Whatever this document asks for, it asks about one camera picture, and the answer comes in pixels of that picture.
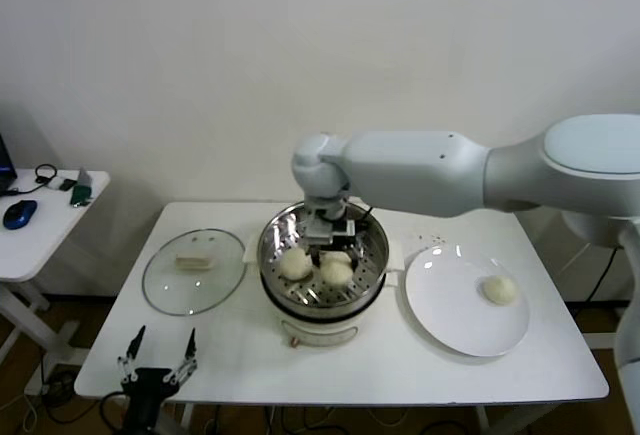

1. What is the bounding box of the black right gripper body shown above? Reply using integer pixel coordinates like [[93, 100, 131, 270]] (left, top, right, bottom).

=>
[[312, 219, 362, 256]]

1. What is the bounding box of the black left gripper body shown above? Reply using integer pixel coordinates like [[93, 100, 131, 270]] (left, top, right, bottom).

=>
[[121, 366, 180, 429]]

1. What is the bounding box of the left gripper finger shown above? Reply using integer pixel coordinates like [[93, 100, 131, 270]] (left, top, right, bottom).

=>
[[166, 327, 200, 385], [116, 324, 148, 384]]

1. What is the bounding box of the white steamed baozi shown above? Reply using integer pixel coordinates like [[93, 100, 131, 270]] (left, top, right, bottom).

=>
[[318, 250, 354, 290], [278, 247, 315, 281], [479, 275, 519, 307]]

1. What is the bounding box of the glass lid with white handle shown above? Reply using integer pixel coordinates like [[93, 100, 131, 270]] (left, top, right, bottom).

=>
[[141, 227, 249, 317]]

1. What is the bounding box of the stainless steel steamer basket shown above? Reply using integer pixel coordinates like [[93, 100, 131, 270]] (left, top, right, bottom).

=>
[[242, 199, 404, 309]]

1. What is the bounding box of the white round plate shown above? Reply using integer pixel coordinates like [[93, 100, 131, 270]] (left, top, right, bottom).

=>
[[404, 244, 532, 358]]

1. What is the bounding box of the blue computer mouse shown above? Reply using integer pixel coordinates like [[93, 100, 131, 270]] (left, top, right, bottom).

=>
[[3, 198, 40, 229]]

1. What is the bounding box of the dark computer monitor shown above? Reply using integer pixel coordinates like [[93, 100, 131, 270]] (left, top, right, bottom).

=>
[[0, 127, 20, 195]]

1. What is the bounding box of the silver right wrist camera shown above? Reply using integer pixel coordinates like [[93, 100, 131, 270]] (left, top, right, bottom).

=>
[[306, 218, 335, 246]]

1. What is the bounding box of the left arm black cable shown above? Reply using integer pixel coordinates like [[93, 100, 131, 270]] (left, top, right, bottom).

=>
[[99, 390, 132, 435]]

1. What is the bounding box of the thin black looped cable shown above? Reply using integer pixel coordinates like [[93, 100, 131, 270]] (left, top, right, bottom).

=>
[[0, 163, 62, 199]]

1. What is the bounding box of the black power adapter cable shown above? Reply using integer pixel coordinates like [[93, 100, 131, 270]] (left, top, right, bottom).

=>
[[584, 244, 619, 304]]

